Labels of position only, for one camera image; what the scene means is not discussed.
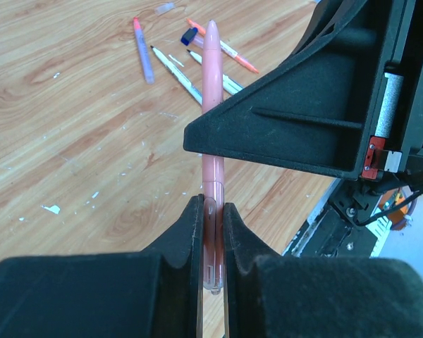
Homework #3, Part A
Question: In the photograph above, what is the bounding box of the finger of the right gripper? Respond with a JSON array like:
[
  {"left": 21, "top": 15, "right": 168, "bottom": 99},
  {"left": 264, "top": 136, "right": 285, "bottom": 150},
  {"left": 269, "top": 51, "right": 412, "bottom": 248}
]
[{"left": 183, "top": 1, "right": 398, "bottom": 180}]

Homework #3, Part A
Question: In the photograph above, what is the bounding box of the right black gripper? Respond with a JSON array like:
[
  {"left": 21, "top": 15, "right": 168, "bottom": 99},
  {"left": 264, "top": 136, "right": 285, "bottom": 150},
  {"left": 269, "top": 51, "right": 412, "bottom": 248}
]
[{"left": 363, "top": 1, "right": 423, "bottom": 195}]

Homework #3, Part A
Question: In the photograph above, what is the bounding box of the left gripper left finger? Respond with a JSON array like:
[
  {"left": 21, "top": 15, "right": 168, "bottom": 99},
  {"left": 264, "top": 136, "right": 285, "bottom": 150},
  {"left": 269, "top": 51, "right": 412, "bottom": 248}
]
[{"left": 0, "top": 195, "right": 204, "bottom": 337}]

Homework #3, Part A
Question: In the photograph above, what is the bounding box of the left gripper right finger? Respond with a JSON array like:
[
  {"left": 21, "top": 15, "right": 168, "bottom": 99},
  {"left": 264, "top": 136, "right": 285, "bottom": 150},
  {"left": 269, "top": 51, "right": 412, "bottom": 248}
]
[{"left": 223, "top": 203, "right": 423, "bottom": 337}]

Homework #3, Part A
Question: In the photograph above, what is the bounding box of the pink pen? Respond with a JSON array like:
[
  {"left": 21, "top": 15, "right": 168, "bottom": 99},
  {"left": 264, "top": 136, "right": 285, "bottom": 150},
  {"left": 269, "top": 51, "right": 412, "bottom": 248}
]
[{"left": 202, "top": 20, "right": 224, "bottom": 295}]

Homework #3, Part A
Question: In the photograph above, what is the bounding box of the white blue pen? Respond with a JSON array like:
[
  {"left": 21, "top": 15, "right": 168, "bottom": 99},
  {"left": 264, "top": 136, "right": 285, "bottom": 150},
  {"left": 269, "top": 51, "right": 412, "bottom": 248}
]
[
  {"left": 150, "top": 45, "right": 202, "bottom": 105},
  {"left": 186, "top": 49, "right": 244, "bottom": 96}
]

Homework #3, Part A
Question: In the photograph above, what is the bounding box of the orange highlighter pen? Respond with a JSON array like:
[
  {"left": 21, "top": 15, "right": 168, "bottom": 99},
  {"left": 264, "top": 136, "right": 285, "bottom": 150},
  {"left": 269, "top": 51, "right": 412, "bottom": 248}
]
[{"left": 186, "top": 18, "right": 259, "bottom": 74}]

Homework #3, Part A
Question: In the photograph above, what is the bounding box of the blue pen cap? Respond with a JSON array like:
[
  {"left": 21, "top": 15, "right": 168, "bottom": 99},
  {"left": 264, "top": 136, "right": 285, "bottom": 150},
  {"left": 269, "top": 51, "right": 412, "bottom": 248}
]
[{"left": 180, "top": 27, "right": 198, "bottom": 46}]

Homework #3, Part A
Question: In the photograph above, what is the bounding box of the purple pen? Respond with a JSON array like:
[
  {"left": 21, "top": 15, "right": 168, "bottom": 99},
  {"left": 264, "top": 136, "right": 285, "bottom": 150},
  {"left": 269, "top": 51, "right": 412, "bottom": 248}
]
[{"left": 133, "top": 17, "right": 154, "bottom": 85}]

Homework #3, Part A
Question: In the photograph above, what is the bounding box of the clear pen cap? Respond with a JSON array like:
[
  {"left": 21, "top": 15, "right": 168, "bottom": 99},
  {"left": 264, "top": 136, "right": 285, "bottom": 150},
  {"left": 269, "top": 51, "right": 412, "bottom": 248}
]
[{"left": 154, "top": 2, "right": 176, "bottom": 15}]

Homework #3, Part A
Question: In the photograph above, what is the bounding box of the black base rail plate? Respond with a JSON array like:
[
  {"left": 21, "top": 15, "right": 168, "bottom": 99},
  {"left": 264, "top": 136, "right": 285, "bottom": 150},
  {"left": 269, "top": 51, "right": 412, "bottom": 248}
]
[{"left": 282, "top": 179, "right": 381, "bottom": 258}]

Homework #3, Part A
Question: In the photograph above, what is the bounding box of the grey slotted cable duct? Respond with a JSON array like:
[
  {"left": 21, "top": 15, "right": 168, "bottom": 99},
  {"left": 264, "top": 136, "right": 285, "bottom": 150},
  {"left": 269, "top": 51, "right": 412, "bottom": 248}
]
[{"left": 366, "top": 216, "right": 392, "bottom": 258}]

